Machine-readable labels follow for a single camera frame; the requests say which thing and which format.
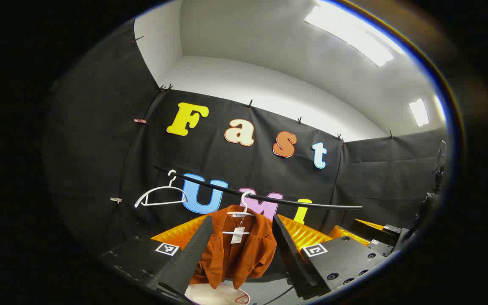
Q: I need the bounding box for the small ceiling light panel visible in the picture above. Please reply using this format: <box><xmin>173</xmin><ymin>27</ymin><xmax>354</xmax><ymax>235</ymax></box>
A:
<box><xmin>409</xmin><ymin>99</ymin><xmax>430</xmax><ymax>127</ymax></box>

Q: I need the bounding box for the black clothes rail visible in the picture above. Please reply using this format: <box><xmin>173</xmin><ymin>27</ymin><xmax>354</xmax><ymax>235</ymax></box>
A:
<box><xmin>154</xmin><ymin>166</ymin><xmax>363</xmax><ymax>210</ymax></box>

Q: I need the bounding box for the black cable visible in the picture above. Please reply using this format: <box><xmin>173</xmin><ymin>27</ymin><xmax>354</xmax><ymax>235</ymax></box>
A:
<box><xmin>264</xmin><ymin>285</ymin><xmax>296</xmax><ymax>305</ymax></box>

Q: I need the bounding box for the white laundry hamper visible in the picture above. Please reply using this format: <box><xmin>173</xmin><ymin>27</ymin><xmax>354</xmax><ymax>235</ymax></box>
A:
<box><xmin>185</xmin><ymin>283</ymin><xmax>251</xmax><ymax>305</ymax></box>

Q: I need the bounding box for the row of black backdrop clips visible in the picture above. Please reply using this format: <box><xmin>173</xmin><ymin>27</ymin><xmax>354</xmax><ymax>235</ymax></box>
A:
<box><xmin>132</xmin><ymin>36</ymin><xmax>395</xmax><ymax>142</ymax></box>

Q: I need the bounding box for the black backdrop cloth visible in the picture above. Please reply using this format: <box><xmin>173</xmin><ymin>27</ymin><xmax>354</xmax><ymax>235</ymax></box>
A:
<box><xmin>43</xmin><ymin>19</ymin><xmax>448</xmax><ymax>263</ymax></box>

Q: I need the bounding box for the long ceiling light panel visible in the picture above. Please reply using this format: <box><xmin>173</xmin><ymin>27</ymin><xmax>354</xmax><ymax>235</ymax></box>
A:
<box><xmin>305</xmin><ymin>2</ymin><xmax>405</xmax><ymax>67</ymax></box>

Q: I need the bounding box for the white plastic clothes hanger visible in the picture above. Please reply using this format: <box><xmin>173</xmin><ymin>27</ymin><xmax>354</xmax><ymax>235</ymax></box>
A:
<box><xmin>222</xmin><ymin>191</ymin><xmax>258</xmax><ymax>236</ymax></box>
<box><xmin>134</xmin><ymin>169</ymin><xmax>189</xmax><ymax>208</ymax></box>

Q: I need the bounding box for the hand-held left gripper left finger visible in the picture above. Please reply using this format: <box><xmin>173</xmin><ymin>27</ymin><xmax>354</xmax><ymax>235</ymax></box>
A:
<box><xmin>99</xmin><ymin>215</ymin><xmax>214</xmax><ymax>299</ymax></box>

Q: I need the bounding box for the orange ribbed knit garment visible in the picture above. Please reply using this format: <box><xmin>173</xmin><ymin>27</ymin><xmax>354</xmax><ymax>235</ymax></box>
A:
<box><xmin>190</xmin><ymin>205</ymin><xmax>277</xmax><ymax>290</ymax></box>

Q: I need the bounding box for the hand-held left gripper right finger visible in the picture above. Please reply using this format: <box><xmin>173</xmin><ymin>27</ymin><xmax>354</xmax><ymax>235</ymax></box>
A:
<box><xmin>272</xmin><ymin>214</ymin><xmax>388</xmax><ymax>299</ymax></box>

